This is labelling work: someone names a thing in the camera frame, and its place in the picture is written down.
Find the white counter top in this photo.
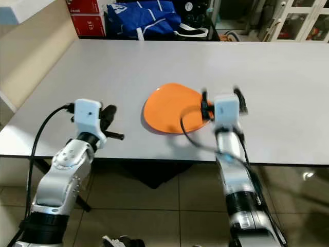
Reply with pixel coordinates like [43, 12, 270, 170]
[0, 0, 63, 25]

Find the red cardboard box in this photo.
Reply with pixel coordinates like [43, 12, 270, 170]
[70, 14, 106, 38]
[66, 0, 100, 15]

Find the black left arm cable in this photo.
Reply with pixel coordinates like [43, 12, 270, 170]
[24, 103, 76, 222]

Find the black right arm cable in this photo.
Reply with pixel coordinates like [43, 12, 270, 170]
[180, 110, 263, 206]

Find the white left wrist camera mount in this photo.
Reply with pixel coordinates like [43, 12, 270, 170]
[75, 98, 102, 138]

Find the black and white shoe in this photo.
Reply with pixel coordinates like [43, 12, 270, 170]
[173, 23, 209, 39]

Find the blue fabric bag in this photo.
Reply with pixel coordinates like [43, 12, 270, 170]
[105, 0, 182, 41]

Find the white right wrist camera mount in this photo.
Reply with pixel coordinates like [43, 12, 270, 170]
[213, 94, 242, 132]

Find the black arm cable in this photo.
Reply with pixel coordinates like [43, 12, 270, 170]
[180, 110, 263, 206]
[24, 103, 76, 222]

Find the black table base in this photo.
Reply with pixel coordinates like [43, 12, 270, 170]
[105, 164, 187, 189]

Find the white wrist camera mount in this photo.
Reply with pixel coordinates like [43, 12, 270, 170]
[213, 94, 242, 132]
[75, 98, 102, 138]

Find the black robot foot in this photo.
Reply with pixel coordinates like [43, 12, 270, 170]
[101, 235, 145, 247]

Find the white glass door cabinet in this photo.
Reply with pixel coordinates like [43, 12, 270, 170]
[261, 0, 329, 43]

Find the orange plastic plate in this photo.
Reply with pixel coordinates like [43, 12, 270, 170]
[143, 83, 211, 134]

